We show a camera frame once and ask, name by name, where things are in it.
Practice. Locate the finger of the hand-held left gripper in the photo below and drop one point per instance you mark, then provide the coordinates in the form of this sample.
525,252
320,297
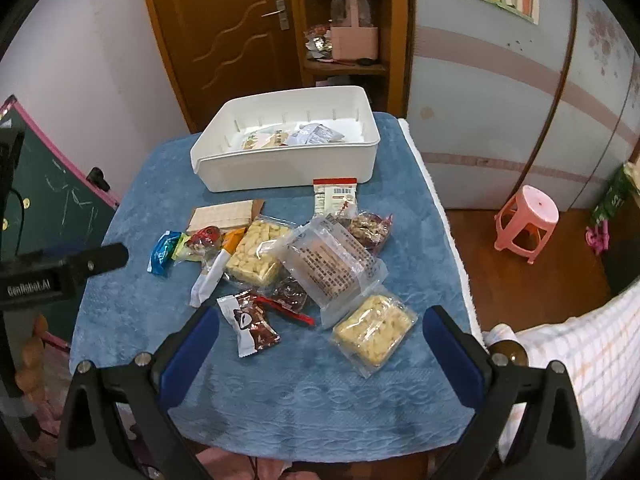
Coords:
97,261

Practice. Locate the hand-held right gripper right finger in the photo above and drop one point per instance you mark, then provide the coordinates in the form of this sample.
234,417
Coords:
452,355

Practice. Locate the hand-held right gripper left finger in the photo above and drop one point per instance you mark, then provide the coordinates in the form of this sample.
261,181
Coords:
192,355

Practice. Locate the blue foil candy packet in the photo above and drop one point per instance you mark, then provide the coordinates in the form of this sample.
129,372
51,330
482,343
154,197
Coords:
161,255

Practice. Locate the orange and white stick packet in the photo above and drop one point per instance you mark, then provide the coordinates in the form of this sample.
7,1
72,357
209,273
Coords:
212,272

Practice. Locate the red candy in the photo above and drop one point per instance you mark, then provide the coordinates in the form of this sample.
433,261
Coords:
206,238

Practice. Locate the dark red snack packet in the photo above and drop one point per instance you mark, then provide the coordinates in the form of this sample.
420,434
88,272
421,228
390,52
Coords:
290,292

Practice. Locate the clear packet of puffed snack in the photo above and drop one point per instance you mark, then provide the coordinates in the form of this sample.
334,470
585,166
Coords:
255,255
375,332

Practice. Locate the large clear cake packet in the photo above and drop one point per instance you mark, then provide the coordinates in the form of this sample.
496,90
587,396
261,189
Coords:
330,265

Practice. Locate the white plastic bin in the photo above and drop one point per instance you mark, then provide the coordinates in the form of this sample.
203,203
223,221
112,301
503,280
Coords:
290,170

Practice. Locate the brown and white candy packet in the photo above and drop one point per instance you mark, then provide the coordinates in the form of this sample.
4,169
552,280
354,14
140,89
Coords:
250,322

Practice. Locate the black chalkboard knob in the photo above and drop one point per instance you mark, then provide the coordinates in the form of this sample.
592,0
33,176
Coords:
97,177

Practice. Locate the blue patterned blanket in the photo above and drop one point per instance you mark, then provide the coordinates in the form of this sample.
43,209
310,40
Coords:
300,400

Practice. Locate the beige wafer packet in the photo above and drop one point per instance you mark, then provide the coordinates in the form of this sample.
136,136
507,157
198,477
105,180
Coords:
222,216

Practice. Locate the white checked cloth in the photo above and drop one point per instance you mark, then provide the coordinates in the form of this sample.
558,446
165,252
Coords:
590,360

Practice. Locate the pink plastic stool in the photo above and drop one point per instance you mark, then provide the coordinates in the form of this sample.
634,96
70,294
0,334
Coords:
530,220

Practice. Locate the pink toy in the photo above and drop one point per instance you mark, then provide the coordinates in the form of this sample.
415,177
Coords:
597,237

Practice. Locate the white packet with red edge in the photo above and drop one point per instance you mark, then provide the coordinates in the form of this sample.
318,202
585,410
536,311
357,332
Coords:
332,197

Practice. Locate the green and white snack packet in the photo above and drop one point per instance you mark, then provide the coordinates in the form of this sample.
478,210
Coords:
256,139

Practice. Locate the green bag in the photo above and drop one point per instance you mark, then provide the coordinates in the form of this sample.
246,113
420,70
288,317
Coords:
612,195

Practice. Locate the pale blue wardrobe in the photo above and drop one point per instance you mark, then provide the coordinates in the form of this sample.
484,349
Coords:
475,110

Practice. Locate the crinkled foil packets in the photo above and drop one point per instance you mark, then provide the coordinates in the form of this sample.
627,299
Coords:
317,42

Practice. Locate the wooden shelf unit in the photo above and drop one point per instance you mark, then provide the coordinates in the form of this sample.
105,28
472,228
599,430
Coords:
400,35

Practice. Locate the pink basket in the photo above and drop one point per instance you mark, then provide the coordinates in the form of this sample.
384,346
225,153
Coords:
352,42

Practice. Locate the brown wooden post knob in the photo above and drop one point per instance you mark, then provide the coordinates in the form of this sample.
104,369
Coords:
507,350

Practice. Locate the green chalkboard with pink frame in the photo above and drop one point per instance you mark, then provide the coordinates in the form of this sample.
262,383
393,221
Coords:
50,195

